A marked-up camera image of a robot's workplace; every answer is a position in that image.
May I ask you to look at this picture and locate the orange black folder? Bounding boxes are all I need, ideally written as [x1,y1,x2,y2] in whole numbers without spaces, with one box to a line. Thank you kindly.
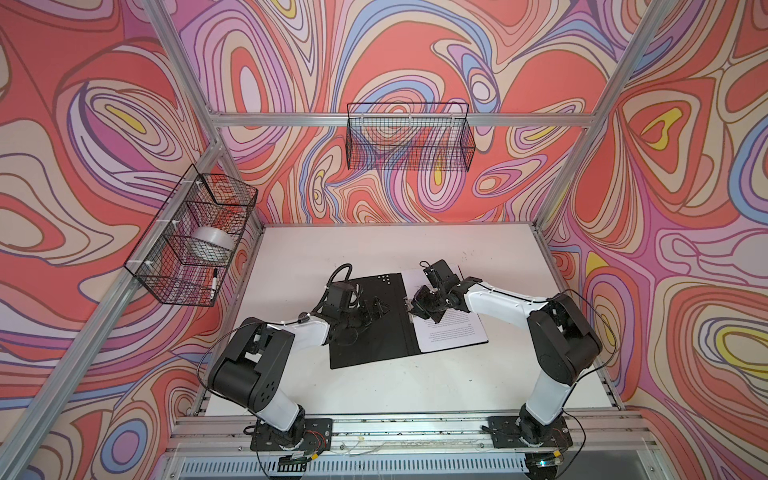
[328,269,488,370]

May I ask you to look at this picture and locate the printed paper sheet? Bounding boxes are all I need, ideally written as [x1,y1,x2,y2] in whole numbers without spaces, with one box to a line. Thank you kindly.
[400,268,488,354]

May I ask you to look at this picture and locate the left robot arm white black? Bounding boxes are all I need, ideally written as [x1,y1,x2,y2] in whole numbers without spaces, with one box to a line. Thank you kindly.
[204,297,390,443]

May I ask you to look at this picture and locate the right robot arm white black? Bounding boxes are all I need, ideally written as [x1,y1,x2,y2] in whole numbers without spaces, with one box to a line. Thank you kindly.
[410,260,603,446]

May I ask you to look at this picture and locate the marker pen in basket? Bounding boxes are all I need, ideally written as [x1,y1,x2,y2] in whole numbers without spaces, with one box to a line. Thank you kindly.
[210,268,219,298]

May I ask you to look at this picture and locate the white tape roll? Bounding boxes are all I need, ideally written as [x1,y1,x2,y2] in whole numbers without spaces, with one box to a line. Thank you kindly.
[188,226,235,265]

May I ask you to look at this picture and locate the white vented panel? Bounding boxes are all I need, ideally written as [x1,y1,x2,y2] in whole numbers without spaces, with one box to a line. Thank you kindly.
[169,453,529,479]

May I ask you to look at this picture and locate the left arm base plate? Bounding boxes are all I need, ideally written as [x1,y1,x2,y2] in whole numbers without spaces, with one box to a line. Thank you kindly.
[243,417,333,453]

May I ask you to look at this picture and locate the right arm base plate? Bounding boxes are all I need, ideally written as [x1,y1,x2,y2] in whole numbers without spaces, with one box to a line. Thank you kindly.
[481,415,573,450]

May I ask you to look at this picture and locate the black wire basket back wall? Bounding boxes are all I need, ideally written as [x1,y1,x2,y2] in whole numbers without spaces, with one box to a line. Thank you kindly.
[345,100,476,172]

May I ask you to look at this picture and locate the black wire basket wall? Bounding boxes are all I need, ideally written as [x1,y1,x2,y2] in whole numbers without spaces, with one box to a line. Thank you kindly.
[345,100,476,172]
[124,166,258,307]

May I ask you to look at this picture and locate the black wire basket left wall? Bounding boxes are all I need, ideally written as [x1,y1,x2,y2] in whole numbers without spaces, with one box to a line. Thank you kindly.
[124,166,258,307]

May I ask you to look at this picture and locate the aluminium frame back bar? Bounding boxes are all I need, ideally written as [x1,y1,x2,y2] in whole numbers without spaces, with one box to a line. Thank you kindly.
[209,113,597,128]

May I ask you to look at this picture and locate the aluminium front rail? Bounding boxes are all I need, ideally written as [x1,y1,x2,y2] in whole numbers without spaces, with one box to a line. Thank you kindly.
[166,409,661,455]

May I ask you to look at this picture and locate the aluminium frame right post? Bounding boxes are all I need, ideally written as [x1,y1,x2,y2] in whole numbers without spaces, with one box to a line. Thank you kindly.
[532,0,676,234]

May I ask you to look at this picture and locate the aluminium frame post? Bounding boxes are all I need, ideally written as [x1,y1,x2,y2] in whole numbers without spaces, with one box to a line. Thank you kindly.
[532,0,676,234]
[140,0,265,229]

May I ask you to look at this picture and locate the aluminium frame left post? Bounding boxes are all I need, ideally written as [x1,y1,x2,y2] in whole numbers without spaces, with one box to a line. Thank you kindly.
[140,0,265,229]

